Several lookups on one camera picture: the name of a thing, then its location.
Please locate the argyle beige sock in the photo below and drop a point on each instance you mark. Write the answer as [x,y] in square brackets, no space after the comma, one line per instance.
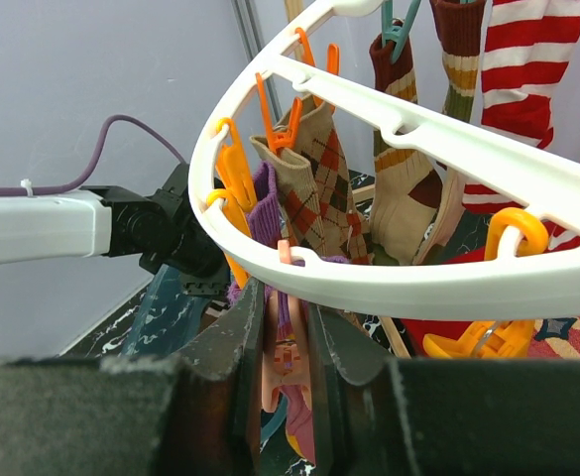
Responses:
[314,189]

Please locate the purple striped sock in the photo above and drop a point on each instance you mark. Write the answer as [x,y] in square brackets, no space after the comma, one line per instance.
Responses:
[265,218]

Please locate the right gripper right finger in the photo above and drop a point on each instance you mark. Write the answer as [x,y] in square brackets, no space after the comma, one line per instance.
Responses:
[377,414]

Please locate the brown beige striped sock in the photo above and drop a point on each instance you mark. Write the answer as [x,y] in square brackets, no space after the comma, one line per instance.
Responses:
[415,209]

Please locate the white round sock hanger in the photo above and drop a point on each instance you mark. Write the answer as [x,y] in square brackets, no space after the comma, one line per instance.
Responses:
[515,252]

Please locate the pile of socks in basket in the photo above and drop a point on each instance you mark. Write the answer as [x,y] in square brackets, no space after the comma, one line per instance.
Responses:
[215,308]

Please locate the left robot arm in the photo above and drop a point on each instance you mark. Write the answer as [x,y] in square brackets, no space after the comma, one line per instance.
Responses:
[112,221]

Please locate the red cartoon blanket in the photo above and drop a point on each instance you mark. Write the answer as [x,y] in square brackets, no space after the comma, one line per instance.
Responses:
[540,338]

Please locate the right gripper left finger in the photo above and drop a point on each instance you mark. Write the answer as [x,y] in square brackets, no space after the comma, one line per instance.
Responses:
[196,412]

